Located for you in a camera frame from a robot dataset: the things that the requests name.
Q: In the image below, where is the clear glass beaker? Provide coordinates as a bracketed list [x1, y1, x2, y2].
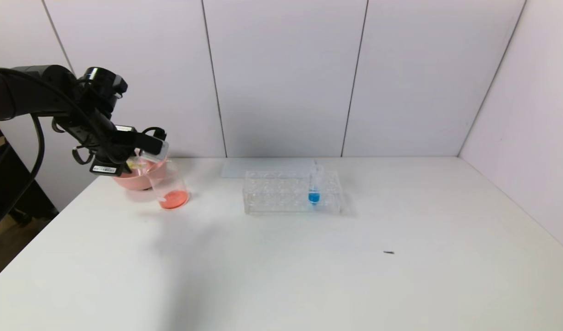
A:
[146, 160, 191, 211]

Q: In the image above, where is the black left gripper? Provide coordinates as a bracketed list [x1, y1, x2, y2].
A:
[89, 153, 145, 177]

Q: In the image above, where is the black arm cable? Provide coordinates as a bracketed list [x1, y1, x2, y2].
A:
[0, 62, 121, 233]

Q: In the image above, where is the clear acrylic test tube rack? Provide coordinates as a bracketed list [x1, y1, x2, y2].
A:
[244, 169, 344, 216]

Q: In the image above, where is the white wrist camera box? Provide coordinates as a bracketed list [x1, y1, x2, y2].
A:
[90, 161, 131, 177]

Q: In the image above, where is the test tube with yellow pigment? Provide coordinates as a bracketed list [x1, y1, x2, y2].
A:
[126, 140, 170, 171]

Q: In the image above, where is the white paper sheet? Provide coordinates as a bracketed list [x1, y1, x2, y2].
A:
[221, 159, 318, 179]

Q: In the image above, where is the pink plastic bowl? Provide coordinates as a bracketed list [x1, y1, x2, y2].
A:
[112, 154, 168, 191]

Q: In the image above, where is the test tube with blue pigment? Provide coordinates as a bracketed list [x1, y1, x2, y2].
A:
[307, 161, 324, 205]

